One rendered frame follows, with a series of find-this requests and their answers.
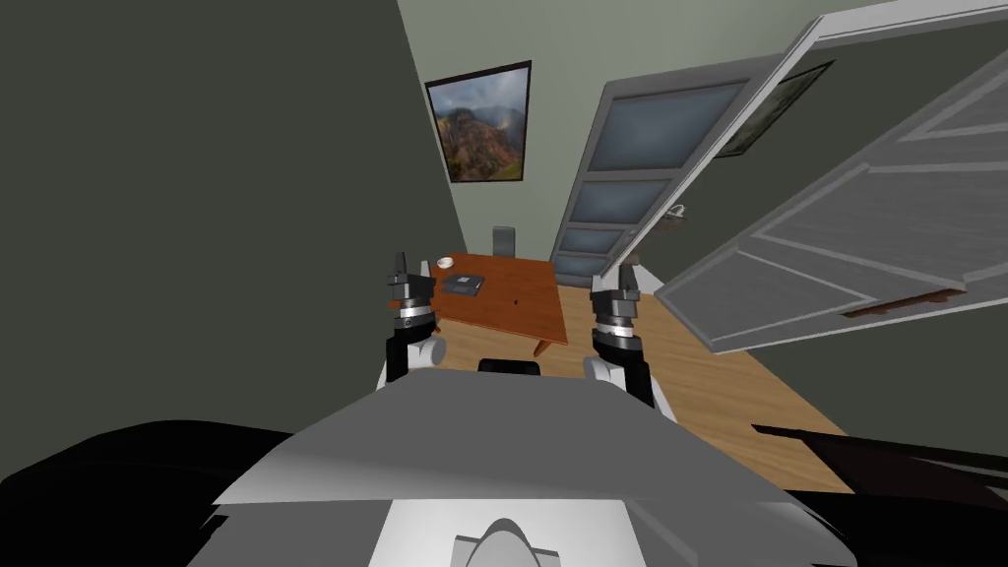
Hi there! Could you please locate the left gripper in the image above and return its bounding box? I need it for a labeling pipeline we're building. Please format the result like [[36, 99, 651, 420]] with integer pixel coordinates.
[[385, 251, 438, 313]]

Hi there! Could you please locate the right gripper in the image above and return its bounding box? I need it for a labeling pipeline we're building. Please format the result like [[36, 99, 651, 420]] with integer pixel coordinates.
[[590, 263, 642, 324]]

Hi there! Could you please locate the brown wooden table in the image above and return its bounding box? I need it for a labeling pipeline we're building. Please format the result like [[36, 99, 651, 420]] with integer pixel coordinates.
[[391, 252, 570, 358]]

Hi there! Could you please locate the grey door with glass panes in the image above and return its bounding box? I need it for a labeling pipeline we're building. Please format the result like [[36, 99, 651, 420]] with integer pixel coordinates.
[[548, 53, 786, 289]]

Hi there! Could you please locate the mountain landscape picture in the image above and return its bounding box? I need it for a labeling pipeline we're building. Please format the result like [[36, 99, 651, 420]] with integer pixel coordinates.
[[424, 59, 533, 185]]

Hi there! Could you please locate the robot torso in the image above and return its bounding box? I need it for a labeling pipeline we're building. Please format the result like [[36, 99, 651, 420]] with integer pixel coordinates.
[[184, 357, 861, 567]]

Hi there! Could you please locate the dark framed picture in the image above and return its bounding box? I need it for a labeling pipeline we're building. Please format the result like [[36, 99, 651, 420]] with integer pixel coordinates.
[[715, 60, 837, 159]]

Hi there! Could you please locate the grey panelled door leaf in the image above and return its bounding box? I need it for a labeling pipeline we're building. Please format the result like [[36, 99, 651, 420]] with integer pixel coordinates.
[[653, 48, 1008, 356]]

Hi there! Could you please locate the brown door handle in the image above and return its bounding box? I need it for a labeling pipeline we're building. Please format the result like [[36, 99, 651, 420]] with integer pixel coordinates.
[[841, 288, 968, 320]]

